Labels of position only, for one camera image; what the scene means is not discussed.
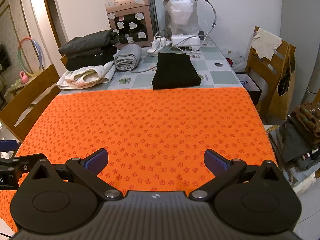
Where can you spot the dark grey folded garment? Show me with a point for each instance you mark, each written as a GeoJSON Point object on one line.
{"type": "Point", "coordinates": [85, 43]}

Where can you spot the white power strip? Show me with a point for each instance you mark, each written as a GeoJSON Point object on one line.
{"type": "Point", "coordinates": [158, 43]}

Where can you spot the white countertop appliance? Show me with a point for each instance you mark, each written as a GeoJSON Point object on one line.
{"type": "Point", "coordinates": [185, 40]}

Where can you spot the pastel hula hoop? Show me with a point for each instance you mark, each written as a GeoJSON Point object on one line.
{"type": "Point", "coordinates": [28, 39]}

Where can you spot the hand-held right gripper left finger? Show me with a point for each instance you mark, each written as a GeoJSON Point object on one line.
{"type": "Point", "coordinates": [96, 161]}

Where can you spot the pink kettlebell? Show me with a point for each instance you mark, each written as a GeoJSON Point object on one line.
{"type": "Point", "coordinates": [23, 78]}

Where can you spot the grey garment pile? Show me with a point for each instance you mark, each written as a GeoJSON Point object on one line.
{"type": "Point", "coordinates": [290, 142]}

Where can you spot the black pants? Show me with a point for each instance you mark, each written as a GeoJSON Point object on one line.
{"type": "Point", "coordinates": [175, 70]}

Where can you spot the white plastic bag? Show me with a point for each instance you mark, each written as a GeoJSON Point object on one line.
{"type": "Point", "coordinates": [237, 60]}

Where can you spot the brown paper bag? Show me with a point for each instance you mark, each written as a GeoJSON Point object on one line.
{"type": "Point", "coordinates": [282, 105]}

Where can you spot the grey rolled garment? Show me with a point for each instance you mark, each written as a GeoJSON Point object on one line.
{"type": "Point", "coordinates": [127, 57]}

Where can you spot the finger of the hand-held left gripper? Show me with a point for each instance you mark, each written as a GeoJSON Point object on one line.
{"type": "Point", "coordinates": [7, 146]}
{"type": "Point", "coordinates": [15, 163]}

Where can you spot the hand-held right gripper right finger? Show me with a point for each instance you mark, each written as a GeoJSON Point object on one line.
{"type": "Point", "coordinates": [215, 161]}

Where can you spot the brown printed garment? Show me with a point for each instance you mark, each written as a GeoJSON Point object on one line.
{"type": "Point", "coordinates": [307, 117]}

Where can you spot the pink water dispenser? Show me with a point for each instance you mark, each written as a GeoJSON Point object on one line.
{"type": "Point", "coordinates": [125, 3]}

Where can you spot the dark open box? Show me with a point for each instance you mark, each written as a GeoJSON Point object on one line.
{"type": "Point", "coordinates": [252, 92]}

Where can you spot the wooden chair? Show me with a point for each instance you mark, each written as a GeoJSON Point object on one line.
{"type": "Point", "coordinates": [64, 60]}
{"type": "Point", "coordinates": [268, 65]}
{"type": "Point", "coordinates": [30, 90]}

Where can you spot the black folded garment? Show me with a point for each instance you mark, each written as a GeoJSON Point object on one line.
{"type": "Point", "coordinates": [87, 61]}

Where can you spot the cream cloth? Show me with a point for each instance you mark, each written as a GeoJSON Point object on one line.
{"type": "Point", "coordinates": [265, 42]}

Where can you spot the cream folded garment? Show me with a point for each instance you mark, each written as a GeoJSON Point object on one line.
{"type": "Point", "coordinates": [82, 76]}

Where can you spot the low cream bench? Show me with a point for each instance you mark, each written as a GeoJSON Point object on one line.
{"type": "Point", "coordinates": [15, 88]}

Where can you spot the checkered leaf-print tablecloth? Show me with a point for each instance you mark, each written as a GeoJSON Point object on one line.
{"type": "Point", "coordinates": [217, 75]}

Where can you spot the orange flower-print mat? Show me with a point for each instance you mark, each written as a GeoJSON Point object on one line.
{"type": "Point", "coordinates": [150, 120]}

